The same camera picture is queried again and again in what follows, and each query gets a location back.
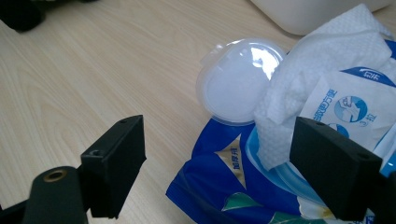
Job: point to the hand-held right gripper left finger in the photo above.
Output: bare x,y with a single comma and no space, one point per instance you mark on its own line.
115,168

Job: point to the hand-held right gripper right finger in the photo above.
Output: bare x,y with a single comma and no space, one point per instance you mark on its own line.
336,168

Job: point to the white wet wipe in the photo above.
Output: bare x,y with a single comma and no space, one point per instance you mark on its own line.
327,53

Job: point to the white plastic bin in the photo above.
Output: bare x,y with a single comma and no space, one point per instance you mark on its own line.
311,15

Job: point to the panda plush toy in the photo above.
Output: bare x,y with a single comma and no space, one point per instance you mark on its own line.
18,15

